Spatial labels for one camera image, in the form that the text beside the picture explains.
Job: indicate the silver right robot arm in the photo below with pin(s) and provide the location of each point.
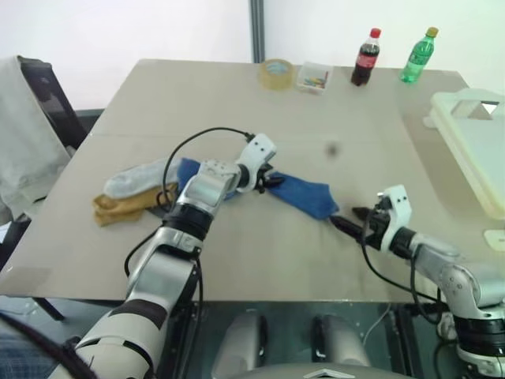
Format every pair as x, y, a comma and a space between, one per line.
453, 272

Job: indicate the grey cloth on chair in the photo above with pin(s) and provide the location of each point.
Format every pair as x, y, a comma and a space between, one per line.
27, 130

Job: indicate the blue sock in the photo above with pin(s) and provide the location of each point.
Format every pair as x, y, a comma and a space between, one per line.
304, 193

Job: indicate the aluminium profile post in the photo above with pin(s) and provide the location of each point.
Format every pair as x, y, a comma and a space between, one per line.
257, 27

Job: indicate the clear box with coloured pieces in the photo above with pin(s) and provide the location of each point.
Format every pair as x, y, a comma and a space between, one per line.
315, 78

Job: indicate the grey sock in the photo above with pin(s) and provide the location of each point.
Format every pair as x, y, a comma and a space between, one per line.
134, 179

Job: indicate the grey robot torso front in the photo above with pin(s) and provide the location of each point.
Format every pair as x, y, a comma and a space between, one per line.
315, 372

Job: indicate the cola bottle with red cap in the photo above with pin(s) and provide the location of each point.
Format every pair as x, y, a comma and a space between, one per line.
365, 59

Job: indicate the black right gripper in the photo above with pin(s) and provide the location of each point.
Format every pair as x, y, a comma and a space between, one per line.
375, 233

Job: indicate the clear packing tape roll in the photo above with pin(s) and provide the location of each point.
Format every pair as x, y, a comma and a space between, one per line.
277, 75

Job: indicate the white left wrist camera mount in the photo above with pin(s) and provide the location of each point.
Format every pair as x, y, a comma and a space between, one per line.
258, 152

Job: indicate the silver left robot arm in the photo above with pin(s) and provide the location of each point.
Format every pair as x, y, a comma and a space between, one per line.
205, 189

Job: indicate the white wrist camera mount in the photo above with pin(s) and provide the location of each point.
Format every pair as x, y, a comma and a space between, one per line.
258, 152
396, 205

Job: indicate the black chair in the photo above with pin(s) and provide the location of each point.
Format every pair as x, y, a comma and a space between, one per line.
59, 102

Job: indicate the mustard yellow sock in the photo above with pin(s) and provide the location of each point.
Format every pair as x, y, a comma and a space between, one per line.
116, 218
126, 201

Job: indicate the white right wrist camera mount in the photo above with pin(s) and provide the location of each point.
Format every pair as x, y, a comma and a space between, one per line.
396, 205

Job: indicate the white plastic basket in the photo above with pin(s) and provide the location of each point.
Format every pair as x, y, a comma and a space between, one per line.
469, 142

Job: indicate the green plastic bottle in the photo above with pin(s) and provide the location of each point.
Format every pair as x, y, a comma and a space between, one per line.
417, 57

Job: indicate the small white plastic piece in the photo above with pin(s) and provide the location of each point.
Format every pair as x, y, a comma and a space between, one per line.
496, 239

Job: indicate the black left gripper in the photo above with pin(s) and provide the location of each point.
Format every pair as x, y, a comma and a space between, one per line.
263, 175

